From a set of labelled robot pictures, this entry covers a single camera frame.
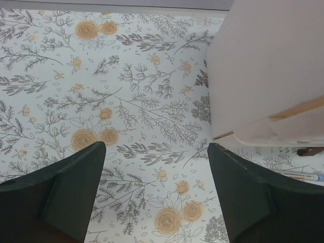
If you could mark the white drawer cabinet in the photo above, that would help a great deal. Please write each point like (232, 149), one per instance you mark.
(265, 71)

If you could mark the blue long nib marker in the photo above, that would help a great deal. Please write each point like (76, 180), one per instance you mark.
(303, 176)

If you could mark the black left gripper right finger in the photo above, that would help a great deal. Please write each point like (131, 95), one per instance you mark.
(260, 205)

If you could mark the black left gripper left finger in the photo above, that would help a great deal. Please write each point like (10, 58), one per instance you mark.
(53, 204)

